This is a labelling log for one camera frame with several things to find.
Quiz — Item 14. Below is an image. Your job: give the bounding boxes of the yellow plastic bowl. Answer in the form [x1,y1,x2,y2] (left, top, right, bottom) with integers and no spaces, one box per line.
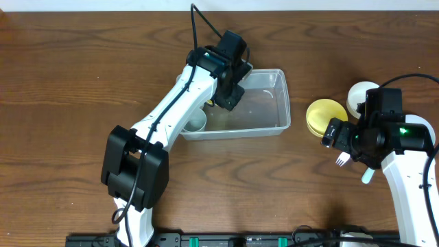
[306,99,348,137]

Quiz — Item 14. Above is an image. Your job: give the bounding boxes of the grey plastic cup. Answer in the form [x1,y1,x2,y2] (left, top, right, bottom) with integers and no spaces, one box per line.
[182,108,207,132]

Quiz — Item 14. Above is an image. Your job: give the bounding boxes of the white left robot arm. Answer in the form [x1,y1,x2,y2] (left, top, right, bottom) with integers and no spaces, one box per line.
[101,46,252,246]

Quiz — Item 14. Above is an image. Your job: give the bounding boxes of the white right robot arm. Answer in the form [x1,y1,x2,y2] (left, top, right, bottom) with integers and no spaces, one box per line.
[322,116,438,246]

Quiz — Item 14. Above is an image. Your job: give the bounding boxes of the clear plastic container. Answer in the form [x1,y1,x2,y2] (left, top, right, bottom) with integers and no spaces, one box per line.
[181,69,291,141]

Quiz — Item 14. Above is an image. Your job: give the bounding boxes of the white plastic fork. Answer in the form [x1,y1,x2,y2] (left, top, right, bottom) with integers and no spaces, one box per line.
[335,152,351,167]

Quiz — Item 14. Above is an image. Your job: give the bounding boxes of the mint green plastic spoon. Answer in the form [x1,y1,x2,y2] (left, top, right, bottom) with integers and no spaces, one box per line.
[361,168,375,185]

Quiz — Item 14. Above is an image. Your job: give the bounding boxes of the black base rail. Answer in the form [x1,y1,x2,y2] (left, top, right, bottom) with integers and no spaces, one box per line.
[65,229,340,247]

